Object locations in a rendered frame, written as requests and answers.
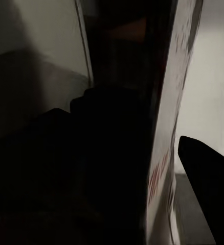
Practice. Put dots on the shelf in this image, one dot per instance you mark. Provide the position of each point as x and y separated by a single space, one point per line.
196 226

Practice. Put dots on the bottle of coffee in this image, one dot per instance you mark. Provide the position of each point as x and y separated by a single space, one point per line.
90 92

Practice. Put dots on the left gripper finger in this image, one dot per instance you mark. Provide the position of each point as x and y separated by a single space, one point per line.
205 170

